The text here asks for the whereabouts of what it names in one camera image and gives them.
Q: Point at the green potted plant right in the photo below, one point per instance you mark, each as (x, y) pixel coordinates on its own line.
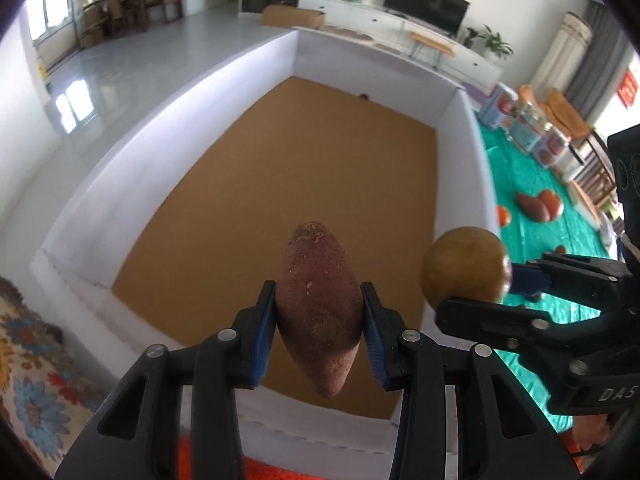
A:
(488, 43)

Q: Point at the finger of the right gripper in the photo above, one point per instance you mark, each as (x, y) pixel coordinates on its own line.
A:
(530, 333)
(598, 283)

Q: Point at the grey curtain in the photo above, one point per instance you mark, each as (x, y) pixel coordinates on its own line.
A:
(606, 59)

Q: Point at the white tv cabinet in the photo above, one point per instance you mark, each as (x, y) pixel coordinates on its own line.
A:
(393, 32)

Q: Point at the clear plastic jar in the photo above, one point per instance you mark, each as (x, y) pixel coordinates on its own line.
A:
(529, 126)

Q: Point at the flat white box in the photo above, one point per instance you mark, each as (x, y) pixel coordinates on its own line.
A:
(583, 205)

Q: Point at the large yellow-green orange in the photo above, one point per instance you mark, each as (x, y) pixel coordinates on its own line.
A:
(469, 263)

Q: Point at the large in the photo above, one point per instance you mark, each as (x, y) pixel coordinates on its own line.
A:
(320, 308)

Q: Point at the white foam box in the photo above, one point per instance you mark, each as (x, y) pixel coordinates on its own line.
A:
(180, 224)

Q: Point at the far sweet potato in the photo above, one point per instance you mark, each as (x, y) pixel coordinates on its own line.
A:
(532, 207)

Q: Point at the clear container white contents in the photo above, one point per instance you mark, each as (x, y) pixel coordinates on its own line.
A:
(571, 164)

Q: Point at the wooden small stool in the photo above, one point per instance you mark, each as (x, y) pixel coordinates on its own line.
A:
(441, 51)

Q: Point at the cardboard box on floor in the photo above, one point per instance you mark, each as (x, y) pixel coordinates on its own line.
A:
(288, 17)

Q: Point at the right hand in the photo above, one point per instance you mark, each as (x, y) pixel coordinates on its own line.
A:
(588, 436)

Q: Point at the floral rug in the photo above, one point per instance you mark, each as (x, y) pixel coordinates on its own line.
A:
(45, 400)

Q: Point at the blue-red tin can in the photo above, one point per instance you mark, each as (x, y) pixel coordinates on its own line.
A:
(550, 147)
(498, 105)

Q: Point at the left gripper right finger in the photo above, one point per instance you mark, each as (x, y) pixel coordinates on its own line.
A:
(462, 411)

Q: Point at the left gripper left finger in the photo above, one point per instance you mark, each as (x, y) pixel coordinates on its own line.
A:
(135, 432)

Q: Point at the wooden chair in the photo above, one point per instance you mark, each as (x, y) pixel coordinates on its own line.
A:
(596, 178)

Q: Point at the red wall decoration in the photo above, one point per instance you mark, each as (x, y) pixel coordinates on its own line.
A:
(627, 89)

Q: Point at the dark dried mushroom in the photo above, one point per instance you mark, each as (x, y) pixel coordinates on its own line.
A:
(535, 297)

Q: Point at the left blue-red tin can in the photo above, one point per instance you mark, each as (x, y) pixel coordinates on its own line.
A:
(498, 105)

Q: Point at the right blue-red tin can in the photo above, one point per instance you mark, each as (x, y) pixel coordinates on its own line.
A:
(550, 147)

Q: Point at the red-orange sleeve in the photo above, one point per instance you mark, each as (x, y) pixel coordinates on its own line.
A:
(254, 470)

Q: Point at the large red tomato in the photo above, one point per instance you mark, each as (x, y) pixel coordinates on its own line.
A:
(552, 202)

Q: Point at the black television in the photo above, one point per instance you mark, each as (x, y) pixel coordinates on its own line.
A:
(446, 15)

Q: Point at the white standing air conditioner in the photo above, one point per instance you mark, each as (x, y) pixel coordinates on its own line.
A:
(561, 63)

